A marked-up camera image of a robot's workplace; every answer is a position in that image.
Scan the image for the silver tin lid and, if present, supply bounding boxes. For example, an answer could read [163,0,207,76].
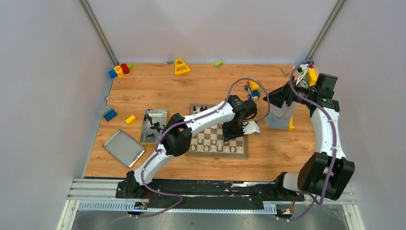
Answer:
[103,129,146,168]

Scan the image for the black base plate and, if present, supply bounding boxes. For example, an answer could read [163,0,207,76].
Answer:
[115,179,304,210]

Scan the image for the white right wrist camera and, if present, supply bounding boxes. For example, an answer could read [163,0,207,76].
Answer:
[296,63,309,85]

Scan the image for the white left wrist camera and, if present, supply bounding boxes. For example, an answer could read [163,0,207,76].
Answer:
[243,121,260,135]

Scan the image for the blue toy brick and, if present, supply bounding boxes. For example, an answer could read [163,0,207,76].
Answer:
[99,105,118,122]

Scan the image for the toy car of bricks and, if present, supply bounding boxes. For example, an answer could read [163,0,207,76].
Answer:
[244,80,261,100]

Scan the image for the green block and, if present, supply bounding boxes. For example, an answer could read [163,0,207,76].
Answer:
[214,60,223,68]

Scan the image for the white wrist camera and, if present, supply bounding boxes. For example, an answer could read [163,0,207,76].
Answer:
[243,121,260,135]
[296,63,309,85]

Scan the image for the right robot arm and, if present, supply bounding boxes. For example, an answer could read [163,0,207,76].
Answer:
[263,73,355,200]

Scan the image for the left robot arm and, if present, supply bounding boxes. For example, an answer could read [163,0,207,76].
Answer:
[121,95,260,198]

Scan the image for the colourful round blocks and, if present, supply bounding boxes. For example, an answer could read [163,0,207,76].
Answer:
[108,63,134,79]

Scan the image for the yellow triangle toy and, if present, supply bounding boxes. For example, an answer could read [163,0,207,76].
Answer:
[174,58,191,76]

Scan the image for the yellow wooden block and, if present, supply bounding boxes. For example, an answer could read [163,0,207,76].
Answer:
[125,115,137,126]

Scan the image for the wooden chess board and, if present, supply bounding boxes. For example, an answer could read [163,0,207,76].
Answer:
[185,123,248,159]

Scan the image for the gold metal tin box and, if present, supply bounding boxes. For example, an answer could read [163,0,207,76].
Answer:
[139,109,168,147]

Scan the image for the stacked colourful bricks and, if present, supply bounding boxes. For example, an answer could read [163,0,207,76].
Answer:
[305,66,317,86]

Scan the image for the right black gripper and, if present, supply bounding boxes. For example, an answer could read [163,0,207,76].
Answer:
[262,76,315,108]

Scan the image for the brown wooden block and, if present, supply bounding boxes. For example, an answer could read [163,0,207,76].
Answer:
[281,68,291,76]

